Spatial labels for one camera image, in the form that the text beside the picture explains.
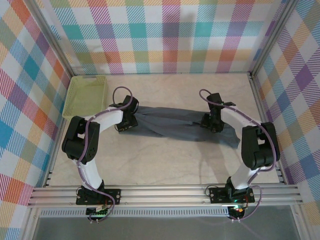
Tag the grey t-shirt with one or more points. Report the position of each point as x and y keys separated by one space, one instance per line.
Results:
x=172 y=125

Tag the small circuit board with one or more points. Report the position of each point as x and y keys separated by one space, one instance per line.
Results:
x=96 y=212
x=237 y=209

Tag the aluminium front rail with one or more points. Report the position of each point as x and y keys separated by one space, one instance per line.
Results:
x=162 y=195

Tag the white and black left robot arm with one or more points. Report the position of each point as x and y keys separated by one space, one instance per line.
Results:
x=110 y=117

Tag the light green perforated basket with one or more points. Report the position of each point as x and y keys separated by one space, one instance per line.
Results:
x=85 y=97

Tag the aluminium frame post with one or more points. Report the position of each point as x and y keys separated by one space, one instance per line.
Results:
x=53 y=40
x=272 y=37

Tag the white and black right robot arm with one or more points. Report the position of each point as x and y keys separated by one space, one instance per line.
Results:
x=235 y=117

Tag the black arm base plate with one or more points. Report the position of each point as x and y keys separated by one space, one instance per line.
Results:
x=217 y=195
x=116 y=192

